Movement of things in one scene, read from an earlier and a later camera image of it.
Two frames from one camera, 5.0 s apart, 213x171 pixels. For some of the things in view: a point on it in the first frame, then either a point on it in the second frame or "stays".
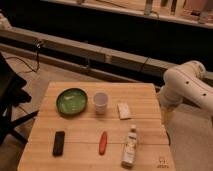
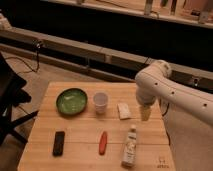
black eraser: x=58 y=145 stays
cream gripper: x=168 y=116 -> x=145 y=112
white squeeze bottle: x=129 y=153 stays
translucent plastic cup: x=100 y=100 stays
